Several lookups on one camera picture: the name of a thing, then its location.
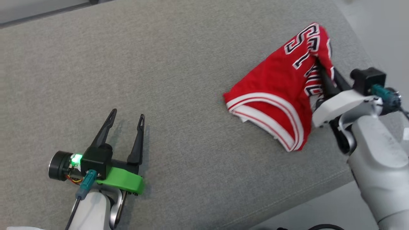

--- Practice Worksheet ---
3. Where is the teal left camera connector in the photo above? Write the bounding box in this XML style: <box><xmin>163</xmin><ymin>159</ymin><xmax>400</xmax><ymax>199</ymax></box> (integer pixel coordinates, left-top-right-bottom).
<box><xmin>79</xmin><ymin>170</ymin><xmax>97</xmax><ymax>200</ymax></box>

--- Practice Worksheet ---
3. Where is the thin black camera cable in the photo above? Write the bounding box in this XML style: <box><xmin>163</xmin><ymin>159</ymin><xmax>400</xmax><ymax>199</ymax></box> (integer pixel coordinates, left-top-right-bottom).
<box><xmin>396</xmin><ymin>105</ymin><xmax>409</xmax><ymax>121</ymax></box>
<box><xmin>65</xmin><ymin>196</ymin><xmax>82</xmax><ymax>230</ymax></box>

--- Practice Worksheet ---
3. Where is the thin black left camera cable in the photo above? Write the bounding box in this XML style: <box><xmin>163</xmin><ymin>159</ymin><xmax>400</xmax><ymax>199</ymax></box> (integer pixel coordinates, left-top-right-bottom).
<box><xmin>65</xmin><ymin>196</ymin><xmax>82</xmax><ymax>230</ymax></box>

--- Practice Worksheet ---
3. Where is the thin black right camera cable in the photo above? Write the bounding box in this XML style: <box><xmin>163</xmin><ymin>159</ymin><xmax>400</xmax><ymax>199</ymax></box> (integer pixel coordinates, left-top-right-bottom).
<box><xmin>396</xmin><ymin>105</ymin><xmax>409</xmax><ymax>121</ymax></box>

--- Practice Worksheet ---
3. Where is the grey fabric sofa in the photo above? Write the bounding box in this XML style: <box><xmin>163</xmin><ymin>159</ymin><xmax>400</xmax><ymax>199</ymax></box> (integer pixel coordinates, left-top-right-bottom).
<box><xmin>0</xmin><ymin>0</ymin><xmax>405</xmax><ymax>230</ymax></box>

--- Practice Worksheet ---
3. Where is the teal right camera connector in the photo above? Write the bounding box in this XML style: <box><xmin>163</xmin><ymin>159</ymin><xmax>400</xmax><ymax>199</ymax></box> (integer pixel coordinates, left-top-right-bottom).
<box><xmin>371</xmin><ymin>84</ymin><xmax>402</xmax><ymax>108</ymax></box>

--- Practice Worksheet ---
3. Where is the red white basketball jersey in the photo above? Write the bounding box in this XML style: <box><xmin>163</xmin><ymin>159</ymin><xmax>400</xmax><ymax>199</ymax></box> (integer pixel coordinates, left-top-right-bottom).
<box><xmin>223</xmin><ymin>22</ymin><xmax>336</xmax><ymax>152</ymax></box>

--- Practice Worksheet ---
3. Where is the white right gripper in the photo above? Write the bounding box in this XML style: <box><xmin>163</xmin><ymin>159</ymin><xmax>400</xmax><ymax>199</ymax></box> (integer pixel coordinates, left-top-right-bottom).
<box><xmin>311</xmin><ymin>57</ymin><xmax>384</xmax><ymax>129</ymax></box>

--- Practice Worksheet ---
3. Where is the teal camera connector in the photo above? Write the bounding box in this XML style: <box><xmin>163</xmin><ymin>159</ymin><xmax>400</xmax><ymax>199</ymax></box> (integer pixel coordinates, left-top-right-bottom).
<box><xmin>79</xmin><ymin>170</ymin><xmax>97</xmax><ymax>200</ymax></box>
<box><xmin>371</xmin><ymin>84</ymin><xmax>402</xmax><ymax>108</ymax></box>

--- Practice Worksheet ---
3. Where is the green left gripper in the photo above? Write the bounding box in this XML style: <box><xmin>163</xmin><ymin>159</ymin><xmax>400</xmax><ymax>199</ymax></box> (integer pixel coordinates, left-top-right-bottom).
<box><xmin>48</xmin><ymin>108</ymin><xmax>145</xmax><ymax>196</ymax></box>

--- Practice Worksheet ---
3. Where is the thick black floor cable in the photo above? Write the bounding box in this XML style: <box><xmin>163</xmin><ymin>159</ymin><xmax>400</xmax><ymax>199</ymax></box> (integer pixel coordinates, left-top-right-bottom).
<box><xmin>276</xmin><ymin>224</ymin><xmax>346</xmax><ymax>230</ymax></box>

